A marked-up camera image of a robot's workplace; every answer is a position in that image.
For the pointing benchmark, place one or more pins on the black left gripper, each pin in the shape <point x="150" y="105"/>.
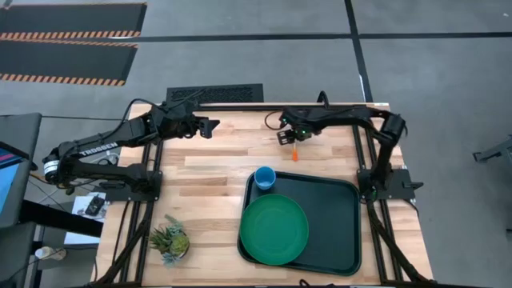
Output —
<point x="182" y="126"/>

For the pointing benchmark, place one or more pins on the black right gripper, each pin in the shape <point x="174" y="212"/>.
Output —
<point x="294" y="122"/>

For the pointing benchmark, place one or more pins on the light blue plastic cup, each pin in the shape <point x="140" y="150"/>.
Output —
<point x="265" y="179"/>

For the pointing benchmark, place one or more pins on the green round plate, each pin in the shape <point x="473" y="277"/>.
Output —
<point x="274" y="230"/>

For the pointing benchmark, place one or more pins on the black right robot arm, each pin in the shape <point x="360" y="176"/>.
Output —
<point x="360" y="114"/>

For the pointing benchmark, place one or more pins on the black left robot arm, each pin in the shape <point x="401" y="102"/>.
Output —
<point x="100" y="146"/>

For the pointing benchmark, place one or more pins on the dark green plastic tray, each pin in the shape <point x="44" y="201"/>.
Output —
<point x="332" y="224"/>

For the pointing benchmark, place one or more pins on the black floor vent grille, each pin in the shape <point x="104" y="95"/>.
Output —
<point x="216" y="94"/>

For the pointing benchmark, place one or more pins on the small potted succulent plant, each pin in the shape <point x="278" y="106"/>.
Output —
<point x="172" y="242"/>

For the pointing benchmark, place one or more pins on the black handheld device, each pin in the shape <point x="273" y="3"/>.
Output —
<point x="94" y="205"/>

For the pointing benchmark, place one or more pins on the black hazard striped floor mat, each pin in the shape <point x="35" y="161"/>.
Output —
<point x="72" y="18"/>
<point x="64" y="60"/>

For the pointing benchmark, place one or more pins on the white paper sheet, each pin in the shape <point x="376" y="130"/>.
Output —
<point x="80" y="226"/>

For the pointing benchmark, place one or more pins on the grey side monitor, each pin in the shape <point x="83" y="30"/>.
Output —
<point x="16" y="168"/>

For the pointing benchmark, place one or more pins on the white bottle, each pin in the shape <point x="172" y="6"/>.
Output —
<point x="48" y="253"/>

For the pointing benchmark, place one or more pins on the grey metal stand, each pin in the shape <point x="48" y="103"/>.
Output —
<point x="496" y="152"/>

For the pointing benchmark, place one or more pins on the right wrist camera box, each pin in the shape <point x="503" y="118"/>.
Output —
<point x="305" y="133"/>

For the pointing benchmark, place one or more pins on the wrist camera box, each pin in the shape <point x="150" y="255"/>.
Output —
<point x="176" y="112"/>
<point x="305" y="133"/>

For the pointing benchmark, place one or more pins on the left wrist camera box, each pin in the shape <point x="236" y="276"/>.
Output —
<point x="176" y="112"/>

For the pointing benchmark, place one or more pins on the black aluminium table frame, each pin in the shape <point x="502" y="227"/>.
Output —
<point x="384" y="236"/>

